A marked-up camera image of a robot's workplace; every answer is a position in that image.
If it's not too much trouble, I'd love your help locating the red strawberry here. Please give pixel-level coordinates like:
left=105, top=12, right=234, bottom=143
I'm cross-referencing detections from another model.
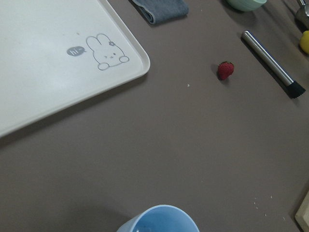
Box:
left=217, top=61, right=234, bottom=80

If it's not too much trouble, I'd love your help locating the steel muddler black tip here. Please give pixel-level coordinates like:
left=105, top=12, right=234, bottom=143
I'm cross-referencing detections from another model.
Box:
left=240, top=30, right=306, bottom=99

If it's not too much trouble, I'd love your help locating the light blue plastic cup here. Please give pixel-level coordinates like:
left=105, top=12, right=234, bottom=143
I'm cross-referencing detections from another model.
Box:
left=117, top=204, right=199, bottom=232

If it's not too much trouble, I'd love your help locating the steel ice scoop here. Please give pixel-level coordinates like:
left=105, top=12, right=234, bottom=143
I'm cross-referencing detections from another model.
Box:
left=295, top=0, right=309, bottom=30

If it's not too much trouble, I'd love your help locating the grey folded cloth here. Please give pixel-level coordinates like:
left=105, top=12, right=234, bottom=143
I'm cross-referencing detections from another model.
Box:
left=132, top=0, right=189, bottom=25

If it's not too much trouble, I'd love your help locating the cream rabbit tray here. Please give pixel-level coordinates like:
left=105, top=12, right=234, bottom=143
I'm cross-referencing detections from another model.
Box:
left=0, top=0, right=150, bottom=136

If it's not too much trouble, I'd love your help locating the mint green bowl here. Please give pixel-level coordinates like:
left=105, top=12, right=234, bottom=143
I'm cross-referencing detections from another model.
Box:
left=226, top=0, right=267, bottom=12

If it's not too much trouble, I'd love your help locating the yellow lemon far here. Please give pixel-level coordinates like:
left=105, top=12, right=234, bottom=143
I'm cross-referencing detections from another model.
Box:
left=299, top=30, right=309, bottom=54

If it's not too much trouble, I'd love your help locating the wooden cutting board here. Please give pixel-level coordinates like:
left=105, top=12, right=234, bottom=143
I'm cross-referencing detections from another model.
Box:
left=295, top=193, right=309, bottom=232

